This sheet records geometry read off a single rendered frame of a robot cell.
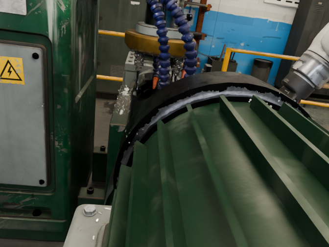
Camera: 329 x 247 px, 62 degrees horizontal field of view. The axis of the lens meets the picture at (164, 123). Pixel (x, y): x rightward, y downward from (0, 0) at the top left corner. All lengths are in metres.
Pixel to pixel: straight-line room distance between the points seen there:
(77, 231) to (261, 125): 0.25
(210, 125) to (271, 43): 6.17
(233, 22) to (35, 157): 5.55
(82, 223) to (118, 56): 3.61
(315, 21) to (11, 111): 5.81
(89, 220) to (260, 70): 5.66
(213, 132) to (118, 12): 3.70
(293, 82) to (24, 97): 0.61
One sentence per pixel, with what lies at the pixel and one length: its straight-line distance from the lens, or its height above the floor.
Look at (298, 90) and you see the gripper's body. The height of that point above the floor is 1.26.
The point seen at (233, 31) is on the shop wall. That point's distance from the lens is 6.01.
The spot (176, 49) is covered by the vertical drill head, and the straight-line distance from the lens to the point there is 0.65.
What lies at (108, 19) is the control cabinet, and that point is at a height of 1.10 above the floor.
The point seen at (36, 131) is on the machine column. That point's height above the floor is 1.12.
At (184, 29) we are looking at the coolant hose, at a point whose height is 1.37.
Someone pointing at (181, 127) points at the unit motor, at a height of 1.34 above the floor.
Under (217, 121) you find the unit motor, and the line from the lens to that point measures 0.18.
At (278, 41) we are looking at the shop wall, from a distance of 6.38.
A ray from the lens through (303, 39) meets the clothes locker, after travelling 6.07.
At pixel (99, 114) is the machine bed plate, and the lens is 1.55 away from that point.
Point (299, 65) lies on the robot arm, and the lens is 0.77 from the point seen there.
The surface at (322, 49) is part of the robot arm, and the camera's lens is 0.76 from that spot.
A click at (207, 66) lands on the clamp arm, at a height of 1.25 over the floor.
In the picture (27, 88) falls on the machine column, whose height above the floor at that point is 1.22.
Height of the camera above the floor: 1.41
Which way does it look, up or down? 24 degrees down
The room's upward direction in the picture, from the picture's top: 9 degrees clockwise
